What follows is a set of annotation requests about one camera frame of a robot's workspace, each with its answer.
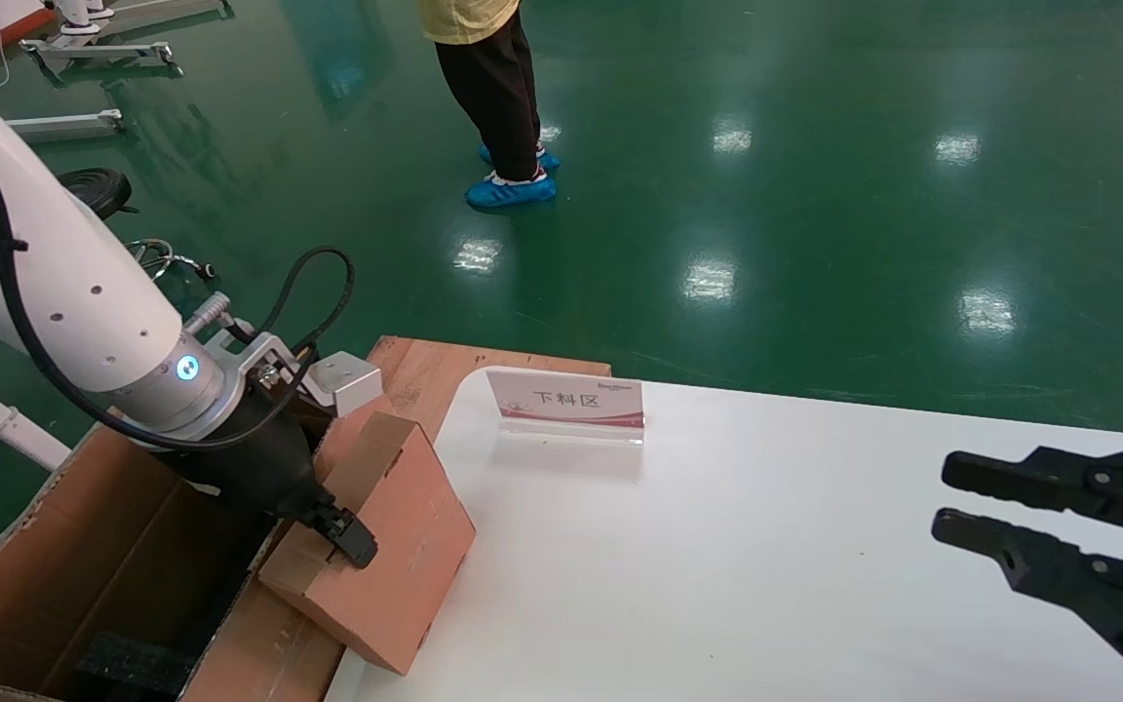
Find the black stool chrome base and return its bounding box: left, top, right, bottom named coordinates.
left=57, top=168, right=216, bottom=286

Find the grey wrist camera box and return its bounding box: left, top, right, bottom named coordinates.
left=303, top=351, right=384, bottom=418

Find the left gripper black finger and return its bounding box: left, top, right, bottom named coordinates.
left=313, top=499, right=380, bottom=570

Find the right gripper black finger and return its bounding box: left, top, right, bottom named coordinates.
left=942, top=444, right=1123, bottom=542
left=932, top=507, right=1123, bottom=693

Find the large cardboard box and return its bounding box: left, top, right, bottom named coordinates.
left=0, top=424, right=348, bottom=702

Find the silver camera mount bracket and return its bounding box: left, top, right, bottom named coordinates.
left=199, top=331, right=307, bottom=393

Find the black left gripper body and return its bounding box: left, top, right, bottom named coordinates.
left=157, top=390, right=338, bottom=532

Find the white support pipe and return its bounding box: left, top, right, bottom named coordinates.
left=0, top=361, right=72, bottom=471

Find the acrylic sign with red print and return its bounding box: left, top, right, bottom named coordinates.
left=485, top=368, right=645, bottom=447

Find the thick black cable hose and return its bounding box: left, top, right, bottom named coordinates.
left=230, top=246, right=358, bottom=354

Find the small cardboard box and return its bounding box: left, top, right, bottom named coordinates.
left=259, top=411, right=477, bottom=676

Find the grey metal stand base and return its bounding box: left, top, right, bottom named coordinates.
left=20, top=39, right=177, bottom=71
left=6, top=110, right=124, bottom=139
left=55, top=0, right=231, bottom=35

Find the black foam pad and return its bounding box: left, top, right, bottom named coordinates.
left=74, top=632, right=197, bottom=695

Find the brown wooden pallet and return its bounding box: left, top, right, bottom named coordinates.
left=367, top=336, right=611, bottom=459

